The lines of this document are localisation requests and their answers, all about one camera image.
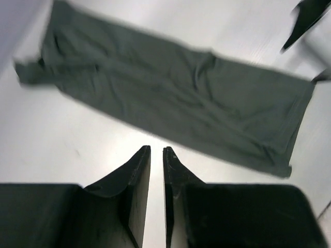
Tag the dark grey t-shirt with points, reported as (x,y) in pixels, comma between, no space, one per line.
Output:
(240,113)

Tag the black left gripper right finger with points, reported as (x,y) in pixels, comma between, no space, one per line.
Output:
(200,214)

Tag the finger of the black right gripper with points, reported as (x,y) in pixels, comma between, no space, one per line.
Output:
(322,77)
(309,14)

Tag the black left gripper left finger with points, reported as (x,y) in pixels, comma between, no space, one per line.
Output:
(107,213)

